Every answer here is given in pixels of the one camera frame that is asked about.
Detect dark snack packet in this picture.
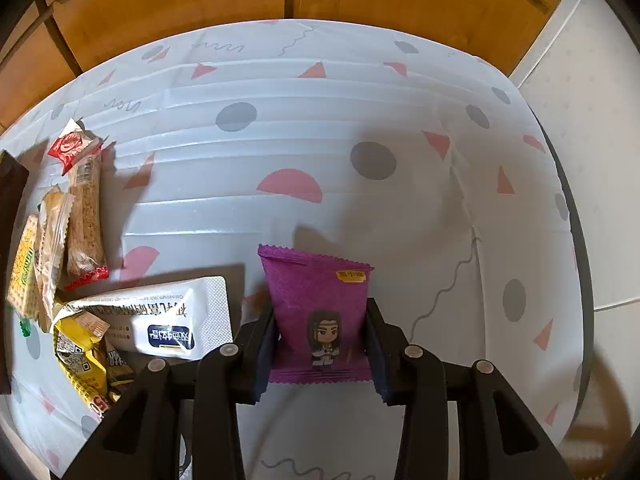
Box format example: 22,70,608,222
102,340,136,401

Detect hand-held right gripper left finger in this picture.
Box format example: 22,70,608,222
62,305,279,480

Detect white gold powder stick packet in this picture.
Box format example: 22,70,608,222
62,276,234,362

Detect green yellow snack packet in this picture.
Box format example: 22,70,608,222
6,212,41,321

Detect sesame bar packet red ends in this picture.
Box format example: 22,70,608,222
47,118,110,291

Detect wooden cabinet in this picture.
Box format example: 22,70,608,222
0,0,591,131

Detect tan pastry packet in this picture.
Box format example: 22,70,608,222
37,186,76,333

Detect purple snack packet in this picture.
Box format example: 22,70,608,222
257,243,375,385

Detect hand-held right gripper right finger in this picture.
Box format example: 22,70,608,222
365,297,581,480

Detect white patterned tablecloth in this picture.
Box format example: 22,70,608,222
0,19,596,480

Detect dark brown gift box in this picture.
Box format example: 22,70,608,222
0,150,30,396

